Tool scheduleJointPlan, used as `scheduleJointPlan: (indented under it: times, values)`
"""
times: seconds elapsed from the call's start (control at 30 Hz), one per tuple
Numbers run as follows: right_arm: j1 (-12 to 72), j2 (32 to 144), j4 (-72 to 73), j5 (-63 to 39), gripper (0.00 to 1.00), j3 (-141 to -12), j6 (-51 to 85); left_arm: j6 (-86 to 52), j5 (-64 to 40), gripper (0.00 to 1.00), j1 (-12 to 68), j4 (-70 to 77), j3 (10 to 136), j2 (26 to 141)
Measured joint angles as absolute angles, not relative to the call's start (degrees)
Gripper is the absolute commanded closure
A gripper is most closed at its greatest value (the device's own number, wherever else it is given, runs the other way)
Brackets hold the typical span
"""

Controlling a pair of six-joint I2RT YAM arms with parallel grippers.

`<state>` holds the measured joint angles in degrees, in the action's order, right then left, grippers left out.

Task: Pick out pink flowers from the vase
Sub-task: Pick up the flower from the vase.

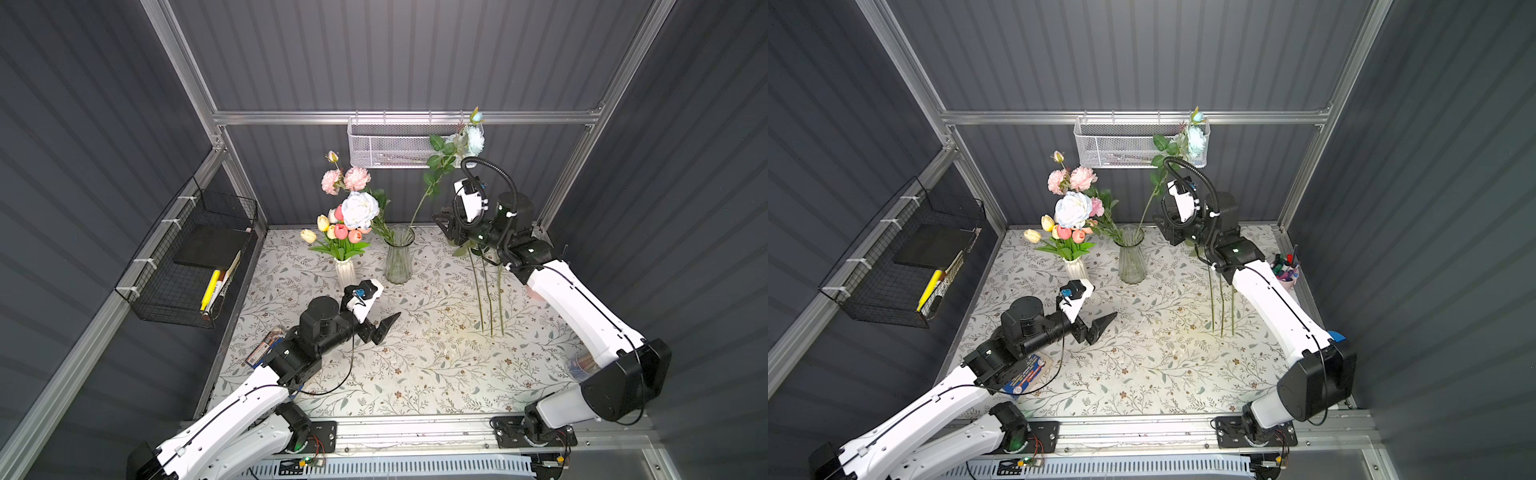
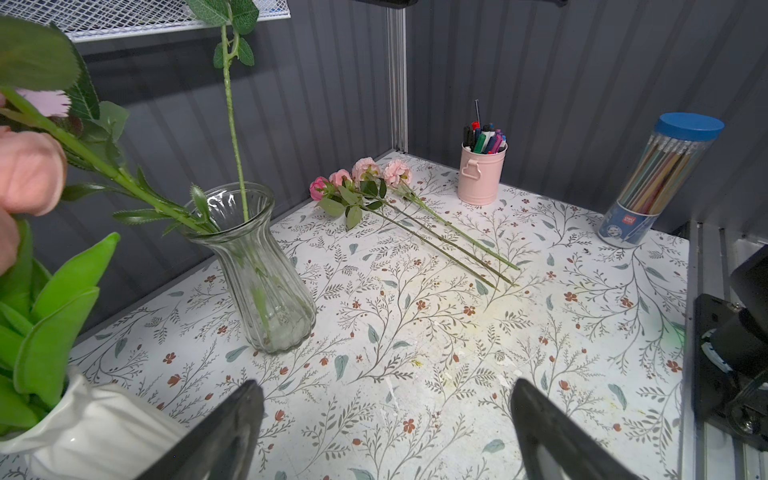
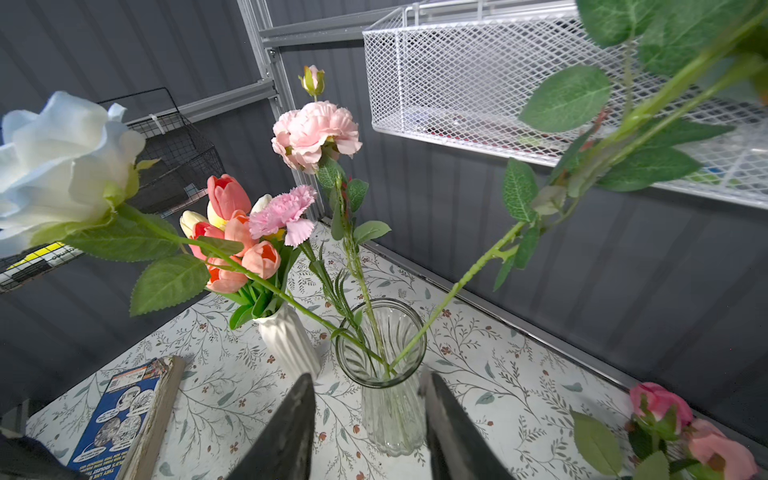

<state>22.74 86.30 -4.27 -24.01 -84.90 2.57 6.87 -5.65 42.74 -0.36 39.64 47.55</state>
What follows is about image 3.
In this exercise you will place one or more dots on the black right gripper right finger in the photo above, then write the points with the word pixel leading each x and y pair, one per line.
pixel 457 449

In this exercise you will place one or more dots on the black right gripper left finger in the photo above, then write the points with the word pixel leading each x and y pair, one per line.
pixel 284 448

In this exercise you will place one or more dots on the hot pink rose stem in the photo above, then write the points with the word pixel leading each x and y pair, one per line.
pixel 659 417

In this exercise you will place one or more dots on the pink carnation stem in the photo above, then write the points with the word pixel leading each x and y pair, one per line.
pixel 294 240

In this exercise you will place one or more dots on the large pink rose stem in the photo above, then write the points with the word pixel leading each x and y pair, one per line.
pixel 708 453

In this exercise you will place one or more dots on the white ribbed ceramic vase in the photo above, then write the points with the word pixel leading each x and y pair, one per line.
pixel 287 340

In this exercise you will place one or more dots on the clear ribbed glass vase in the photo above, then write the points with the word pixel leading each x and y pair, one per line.
pixel 383 354

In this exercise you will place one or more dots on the blue illustrated book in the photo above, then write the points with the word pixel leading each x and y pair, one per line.
pixel 124 435

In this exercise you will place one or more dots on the tulip bouquet pink and yellow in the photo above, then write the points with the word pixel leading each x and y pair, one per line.
pixel 220 238

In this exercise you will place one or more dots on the yellow marker in basket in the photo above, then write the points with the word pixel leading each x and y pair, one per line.
pixel 52 254

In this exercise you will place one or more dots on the light blue rose stem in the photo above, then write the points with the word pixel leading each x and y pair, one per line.
pixel 601 96

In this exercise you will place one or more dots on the black wire wall basket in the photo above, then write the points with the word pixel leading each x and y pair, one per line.
pixel 71 165

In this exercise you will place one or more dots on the white mesh wall basket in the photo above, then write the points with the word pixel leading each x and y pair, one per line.
pixel 733 166

